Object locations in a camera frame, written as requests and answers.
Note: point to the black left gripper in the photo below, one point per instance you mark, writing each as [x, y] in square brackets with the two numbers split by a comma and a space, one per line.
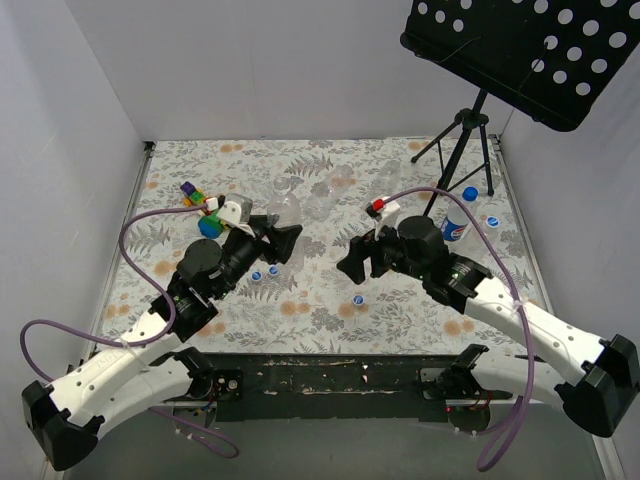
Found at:
[267, 240]

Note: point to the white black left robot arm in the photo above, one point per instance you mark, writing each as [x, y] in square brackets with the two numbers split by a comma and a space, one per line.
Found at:
[150, 363]

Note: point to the clear bottle blue label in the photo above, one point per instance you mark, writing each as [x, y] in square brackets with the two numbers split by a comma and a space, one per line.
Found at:
[456, 220]

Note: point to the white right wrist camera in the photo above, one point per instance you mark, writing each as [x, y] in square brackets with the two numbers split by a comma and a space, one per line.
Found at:
[383, 212]

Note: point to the toy block car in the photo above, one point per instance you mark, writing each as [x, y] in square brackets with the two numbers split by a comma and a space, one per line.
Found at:
[192, 195]

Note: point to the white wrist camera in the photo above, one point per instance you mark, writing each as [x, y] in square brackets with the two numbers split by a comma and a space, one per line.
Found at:
[383, 212]
[236, 211]

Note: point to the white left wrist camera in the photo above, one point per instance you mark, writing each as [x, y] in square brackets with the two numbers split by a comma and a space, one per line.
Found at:
[236, 211]

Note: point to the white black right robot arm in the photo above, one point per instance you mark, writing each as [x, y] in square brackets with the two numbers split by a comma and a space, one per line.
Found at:
[593, 380]

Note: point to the green blue toy blocks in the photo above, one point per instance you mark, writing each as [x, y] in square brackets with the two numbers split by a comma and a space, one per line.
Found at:
[210, 226]

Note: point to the black music stand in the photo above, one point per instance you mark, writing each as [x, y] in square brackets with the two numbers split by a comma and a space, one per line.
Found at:
[550, 60]

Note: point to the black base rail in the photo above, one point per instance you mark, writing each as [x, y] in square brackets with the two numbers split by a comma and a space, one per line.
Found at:
[243, 387]

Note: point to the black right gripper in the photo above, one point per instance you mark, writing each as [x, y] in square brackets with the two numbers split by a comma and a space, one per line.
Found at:
[373, 257]

